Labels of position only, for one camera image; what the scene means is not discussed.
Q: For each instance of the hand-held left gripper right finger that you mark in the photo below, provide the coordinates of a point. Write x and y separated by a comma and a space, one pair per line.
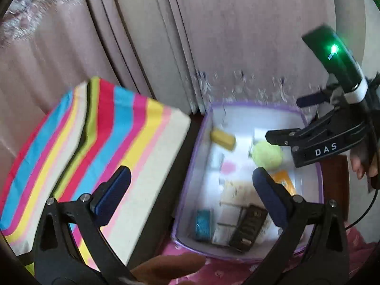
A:
268, 196

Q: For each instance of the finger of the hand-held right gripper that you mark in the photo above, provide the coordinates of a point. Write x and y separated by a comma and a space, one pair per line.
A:
311, 99
282, 136

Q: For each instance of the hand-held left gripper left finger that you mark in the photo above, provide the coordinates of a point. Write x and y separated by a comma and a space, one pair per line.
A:
114, 190

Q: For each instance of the orange packet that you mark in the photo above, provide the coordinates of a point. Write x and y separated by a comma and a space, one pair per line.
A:
283, 179

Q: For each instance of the light green round sponge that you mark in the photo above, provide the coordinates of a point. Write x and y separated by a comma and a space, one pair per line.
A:
267, 154

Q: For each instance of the white packets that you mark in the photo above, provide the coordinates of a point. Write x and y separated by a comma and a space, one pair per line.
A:
237, 193

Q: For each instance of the black box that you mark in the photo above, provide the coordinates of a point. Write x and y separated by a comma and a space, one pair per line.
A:
248, 228

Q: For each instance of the small white box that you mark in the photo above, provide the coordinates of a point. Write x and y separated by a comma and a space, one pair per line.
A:
229, 213
222, 234

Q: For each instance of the pink label clear packet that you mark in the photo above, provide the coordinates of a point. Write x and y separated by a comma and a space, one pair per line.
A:
230, 166

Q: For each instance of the purple-rimmed white storage box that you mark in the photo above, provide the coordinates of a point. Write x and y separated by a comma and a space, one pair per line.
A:
237, 117

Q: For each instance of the yellow bar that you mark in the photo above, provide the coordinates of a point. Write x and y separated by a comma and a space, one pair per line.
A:
222, 139

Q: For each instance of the white and purple box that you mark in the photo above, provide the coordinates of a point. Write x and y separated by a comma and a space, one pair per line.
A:
216, 160

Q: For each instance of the small teal box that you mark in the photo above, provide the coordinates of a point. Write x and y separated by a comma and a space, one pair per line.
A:
204, 224

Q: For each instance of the person's right hand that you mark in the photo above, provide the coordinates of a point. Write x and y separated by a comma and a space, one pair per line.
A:
360, 160

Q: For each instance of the person's left hand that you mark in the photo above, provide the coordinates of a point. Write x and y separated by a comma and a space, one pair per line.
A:
166, 267

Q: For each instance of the striped colourful tablecloth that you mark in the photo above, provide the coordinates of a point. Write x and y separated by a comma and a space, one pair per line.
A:
118, 124

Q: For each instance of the pink blanket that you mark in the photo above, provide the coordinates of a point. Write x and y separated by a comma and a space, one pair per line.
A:
225, 273

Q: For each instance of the beige curtain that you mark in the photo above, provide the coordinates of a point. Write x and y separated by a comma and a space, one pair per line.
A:
237, 35

